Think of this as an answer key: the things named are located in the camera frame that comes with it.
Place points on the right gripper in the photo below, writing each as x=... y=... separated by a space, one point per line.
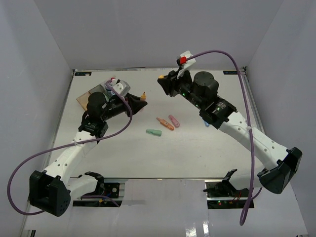
x=169 y=83

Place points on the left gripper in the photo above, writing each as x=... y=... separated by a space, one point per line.
x=137 y=104

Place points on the yellow orange highlighter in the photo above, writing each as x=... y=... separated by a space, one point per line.
x=143 y=97

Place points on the green transparent highlighter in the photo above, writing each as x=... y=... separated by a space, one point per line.
x=154 y=132

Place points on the orange transparent highlighter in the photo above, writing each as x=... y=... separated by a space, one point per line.
x=166 y=124

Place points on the pink transparent highlighter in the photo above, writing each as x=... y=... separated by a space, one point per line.
x=174 y=121

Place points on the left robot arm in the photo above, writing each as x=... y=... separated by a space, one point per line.
x=52 y=189

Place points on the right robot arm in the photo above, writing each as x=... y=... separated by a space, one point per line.
x=280 y=163

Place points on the clear transparent tray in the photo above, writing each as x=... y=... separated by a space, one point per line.
x=109 y=92

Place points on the grey transparent tray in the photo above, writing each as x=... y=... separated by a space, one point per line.
x=97 y=88

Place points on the orange transparent tray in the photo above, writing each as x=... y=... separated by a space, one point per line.
x=83 y=100

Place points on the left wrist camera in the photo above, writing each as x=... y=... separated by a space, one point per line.
x=119 y=86

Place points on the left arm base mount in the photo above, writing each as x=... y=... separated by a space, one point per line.
x=94 y=184

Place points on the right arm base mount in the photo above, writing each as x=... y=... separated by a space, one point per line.
x=224 y=189

